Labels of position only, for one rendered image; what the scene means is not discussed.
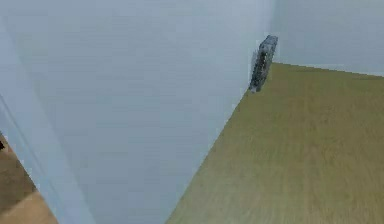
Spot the grey framed wall picture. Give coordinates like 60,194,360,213
248,34,279,94

